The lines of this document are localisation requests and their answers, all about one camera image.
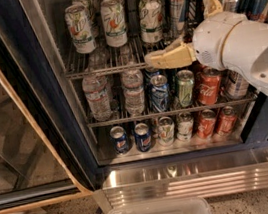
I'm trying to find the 7up can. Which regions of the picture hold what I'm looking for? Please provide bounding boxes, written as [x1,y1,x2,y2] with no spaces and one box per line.
[157,116,175,146]
[139,0,163,44]
[65,4,96,54]
[176,112,194,141]
[100,0,128,48]

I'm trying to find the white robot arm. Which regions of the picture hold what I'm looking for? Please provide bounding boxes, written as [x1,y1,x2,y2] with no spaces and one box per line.
[144,0,268,96]

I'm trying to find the left pepsi can bottom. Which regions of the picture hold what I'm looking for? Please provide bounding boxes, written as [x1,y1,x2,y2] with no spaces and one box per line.
[110,126,129,155]

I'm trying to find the left water bottle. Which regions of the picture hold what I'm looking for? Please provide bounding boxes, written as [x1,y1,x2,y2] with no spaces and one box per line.
[82,54,112,122]

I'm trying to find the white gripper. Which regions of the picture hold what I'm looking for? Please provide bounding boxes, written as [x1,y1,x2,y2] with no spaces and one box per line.
[144,0,247,70]

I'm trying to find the pepsi can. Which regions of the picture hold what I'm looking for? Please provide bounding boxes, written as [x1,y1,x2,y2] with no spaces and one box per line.
[134,123,152,152]
[110,126,129,155]

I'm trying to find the middle wire shelf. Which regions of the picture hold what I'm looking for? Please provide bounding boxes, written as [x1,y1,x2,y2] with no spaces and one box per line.
[86,91,258,128]

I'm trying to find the white can middle shelf right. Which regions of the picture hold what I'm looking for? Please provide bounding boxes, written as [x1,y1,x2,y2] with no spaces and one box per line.
[225,70,249,100]

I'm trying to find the green can middle shelf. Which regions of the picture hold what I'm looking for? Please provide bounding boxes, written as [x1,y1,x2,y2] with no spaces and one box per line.
[176,69,195,107]

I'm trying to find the blue pepsi can middle shelf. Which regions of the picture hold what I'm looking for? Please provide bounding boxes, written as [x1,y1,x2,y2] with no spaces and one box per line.
[150,74,170,112]

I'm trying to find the top wire shelf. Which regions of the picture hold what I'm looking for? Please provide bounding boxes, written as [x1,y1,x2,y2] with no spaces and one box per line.
[51,0,268,82]

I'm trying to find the water bottle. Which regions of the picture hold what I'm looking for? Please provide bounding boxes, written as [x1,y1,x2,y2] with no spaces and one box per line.
[82,54,112,122]
[120,68,145,116]

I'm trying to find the right pepsi can bottom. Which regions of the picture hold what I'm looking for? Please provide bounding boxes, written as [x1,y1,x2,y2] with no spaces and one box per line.
[134,123,152,152]

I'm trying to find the red coke can middle shelf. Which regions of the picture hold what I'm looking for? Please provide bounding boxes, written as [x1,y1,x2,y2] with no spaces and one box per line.
[197,67,222,106]

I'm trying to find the front left 7up can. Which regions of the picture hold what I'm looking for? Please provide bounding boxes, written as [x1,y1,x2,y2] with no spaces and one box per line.
[65,4,96,54]

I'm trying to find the right coke can bottom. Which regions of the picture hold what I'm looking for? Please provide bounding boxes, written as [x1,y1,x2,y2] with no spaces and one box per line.
[216,106,237,136]

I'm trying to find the front middle 7up can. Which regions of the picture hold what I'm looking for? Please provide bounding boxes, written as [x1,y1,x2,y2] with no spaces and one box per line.
[100,0,128,48]

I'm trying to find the right 7up can bottom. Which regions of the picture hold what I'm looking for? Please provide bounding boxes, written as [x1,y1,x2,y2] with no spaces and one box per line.
[176,112,194,141]

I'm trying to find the left 7up can bottom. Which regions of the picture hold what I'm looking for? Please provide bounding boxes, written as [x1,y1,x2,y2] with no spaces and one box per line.
[157,116,175,146]

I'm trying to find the left coke can bottom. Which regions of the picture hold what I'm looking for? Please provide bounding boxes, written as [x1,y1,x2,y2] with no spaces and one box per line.
[197,109,217,140]

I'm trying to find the wire shelf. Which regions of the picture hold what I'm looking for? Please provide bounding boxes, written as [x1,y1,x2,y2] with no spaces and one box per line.
[51,0,268,82]
[86,91,258,128]

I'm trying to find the right water bottle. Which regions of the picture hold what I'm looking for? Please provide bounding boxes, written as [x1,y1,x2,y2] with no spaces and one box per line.
[120,68,145,116]

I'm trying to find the coke can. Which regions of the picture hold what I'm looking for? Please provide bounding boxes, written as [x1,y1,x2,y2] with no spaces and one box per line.
[197,109,217,140]
[216,106,237,136]

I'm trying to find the front right 7up can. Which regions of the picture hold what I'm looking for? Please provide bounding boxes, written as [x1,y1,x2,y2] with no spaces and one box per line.
[139,0,163,44]

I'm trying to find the glass fridge door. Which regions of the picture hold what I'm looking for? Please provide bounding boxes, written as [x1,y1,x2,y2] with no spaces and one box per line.
[0,0,99,214]

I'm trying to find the blue redbull can far right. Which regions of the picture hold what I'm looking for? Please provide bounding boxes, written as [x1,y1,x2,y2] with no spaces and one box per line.
[247,0,268,22]

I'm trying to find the silver blue redbull can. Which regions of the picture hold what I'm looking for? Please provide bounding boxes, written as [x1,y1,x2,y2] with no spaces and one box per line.
[170,0,190,39]

